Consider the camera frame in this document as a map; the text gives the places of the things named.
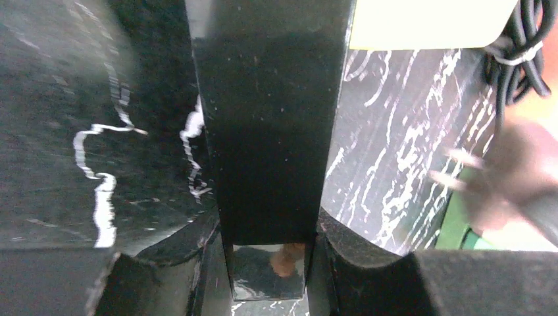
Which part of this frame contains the green power strip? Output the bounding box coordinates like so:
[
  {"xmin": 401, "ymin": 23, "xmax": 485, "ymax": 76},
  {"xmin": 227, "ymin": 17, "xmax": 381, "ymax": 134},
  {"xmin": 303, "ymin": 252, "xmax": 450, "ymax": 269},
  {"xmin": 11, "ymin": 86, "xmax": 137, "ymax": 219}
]
[{"xmin": 430, "ymin": 167, "xmax": 497, "ymax": 250}]

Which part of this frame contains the black coiled cable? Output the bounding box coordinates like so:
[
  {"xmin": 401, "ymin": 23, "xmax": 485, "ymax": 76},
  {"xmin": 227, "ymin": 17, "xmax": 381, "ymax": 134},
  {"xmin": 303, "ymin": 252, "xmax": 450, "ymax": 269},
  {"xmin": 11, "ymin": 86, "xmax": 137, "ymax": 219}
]
[{"xmin": 481, "ymin": 0, "xmax": 558, "ymax": 132}]

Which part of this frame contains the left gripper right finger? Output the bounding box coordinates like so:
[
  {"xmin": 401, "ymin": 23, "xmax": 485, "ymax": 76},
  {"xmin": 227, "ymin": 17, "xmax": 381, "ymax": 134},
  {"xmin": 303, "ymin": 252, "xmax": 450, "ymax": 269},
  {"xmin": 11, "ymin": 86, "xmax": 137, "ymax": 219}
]
[{"xmin": 307, "ymin": 211, "xmax": 557, "ymax": 315}]

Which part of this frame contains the black power strip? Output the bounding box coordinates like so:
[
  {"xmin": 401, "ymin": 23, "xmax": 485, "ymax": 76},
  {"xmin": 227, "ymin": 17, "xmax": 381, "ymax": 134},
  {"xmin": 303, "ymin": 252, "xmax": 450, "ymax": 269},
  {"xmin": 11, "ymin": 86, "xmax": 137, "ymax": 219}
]
[{"xmin": 186, "ymin": 1, "xmax": 355, "ymax": 301}]

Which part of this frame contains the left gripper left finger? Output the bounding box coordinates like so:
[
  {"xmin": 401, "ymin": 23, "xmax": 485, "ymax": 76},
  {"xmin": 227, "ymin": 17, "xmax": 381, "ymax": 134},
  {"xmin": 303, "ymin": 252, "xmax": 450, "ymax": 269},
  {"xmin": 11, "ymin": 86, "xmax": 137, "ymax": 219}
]
[{"xmin": 1, "ymin": 211, "xmax": 218, "ymax": 315}]

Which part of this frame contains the pink plug adapter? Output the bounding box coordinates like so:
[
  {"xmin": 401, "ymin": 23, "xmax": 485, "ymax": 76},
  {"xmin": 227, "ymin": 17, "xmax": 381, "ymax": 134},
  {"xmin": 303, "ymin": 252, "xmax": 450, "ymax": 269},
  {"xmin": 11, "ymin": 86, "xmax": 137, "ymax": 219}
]
[{"xmin": 430, "ymin": 120, "xmax": 557, "ymax": 252}]

